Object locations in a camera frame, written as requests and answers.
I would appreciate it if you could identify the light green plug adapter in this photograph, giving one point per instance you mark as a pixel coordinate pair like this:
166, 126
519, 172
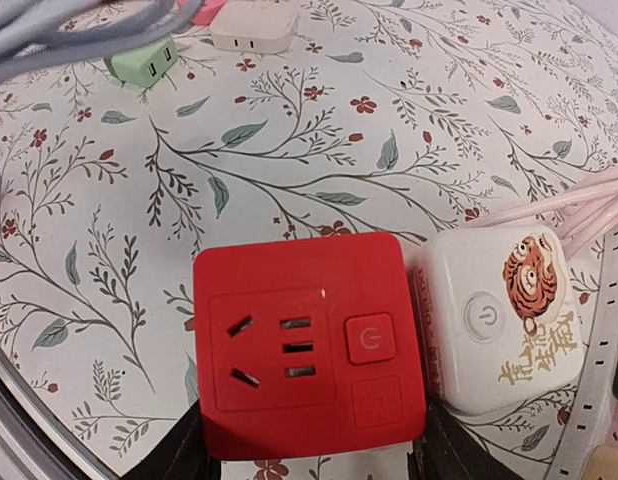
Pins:
144, 66

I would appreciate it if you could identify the floral patterned table mat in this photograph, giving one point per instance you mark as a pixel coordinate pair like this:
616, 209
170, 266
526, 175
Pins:
409, 117

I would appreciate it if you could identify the aluminium front rail base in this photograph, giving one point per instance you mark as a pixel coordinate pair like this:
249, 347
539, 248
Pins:
34, 443

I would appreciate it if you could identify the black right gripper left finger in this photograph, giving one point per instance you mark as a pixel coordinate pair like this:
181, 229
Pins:
180, 455

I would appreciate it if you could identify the white plug adapter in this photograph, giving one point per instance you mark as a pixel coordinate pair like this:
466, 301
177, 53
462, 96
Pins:
262, 27

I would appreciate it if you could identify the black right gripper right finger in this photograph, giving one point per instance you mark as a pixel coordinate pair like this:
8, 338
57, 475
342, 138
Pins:
446, 451

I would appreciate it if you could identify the white cube adapter red print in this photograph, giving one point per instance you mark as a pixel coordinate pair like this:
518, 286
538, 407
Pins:
496, 316

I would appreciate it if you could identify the white power strip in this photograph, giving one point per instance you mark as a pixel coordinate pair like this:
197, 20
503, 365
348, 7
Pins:
594, 404

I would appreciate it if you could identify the pink plug adapter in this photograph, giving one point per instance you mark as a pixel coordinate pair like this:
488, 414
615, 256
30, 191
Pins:
208, 12

